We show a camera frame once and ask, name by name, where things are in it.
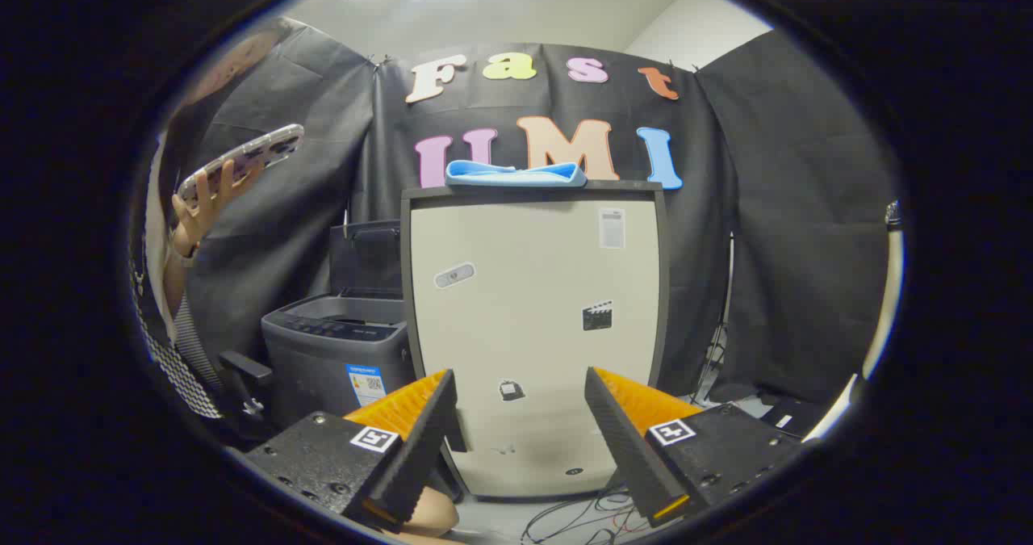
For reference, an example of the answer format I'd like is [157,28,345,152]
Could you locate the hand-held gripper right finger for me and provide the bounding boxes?
[584,367,808,528]

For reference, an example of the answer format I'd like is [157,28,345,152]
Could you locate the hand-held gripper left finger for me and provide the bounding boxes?
[245,369,458,534]

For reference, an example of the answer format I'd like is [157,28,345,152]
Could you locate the grey washing machine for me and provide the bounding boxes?
[261,220,416,429]

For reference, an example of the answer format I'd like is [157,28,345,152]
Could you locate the light blue garment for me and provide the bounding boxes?
[445,160,588,188]

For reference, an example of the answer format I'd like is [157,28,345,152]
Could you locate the black flat floor item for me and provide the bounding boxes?
[759,396,834,439]

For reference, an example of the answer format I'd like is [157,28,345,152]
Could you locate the black office chair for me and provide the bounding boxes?
[216,350,277,442]

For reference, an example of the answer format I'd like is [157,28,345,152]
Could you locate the black backdrop cloth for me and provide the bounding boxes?
[161,19,901,405]

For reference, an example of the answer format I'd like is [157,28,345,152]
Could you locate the smartphone in clear case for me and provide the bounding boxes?
[178,124,305,207]

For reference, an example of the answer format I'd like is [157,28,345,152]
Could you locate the floor cables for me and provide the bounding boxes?
[521,487,646,545]

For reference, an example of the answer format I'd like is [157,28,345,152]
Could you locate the hanging cables by backdrop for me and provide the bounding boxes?
[698,323,733,405]

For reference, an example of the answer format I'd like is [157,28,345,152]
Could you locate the beige cabinet with dark frame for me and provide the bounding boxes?
[401,180,671,501]

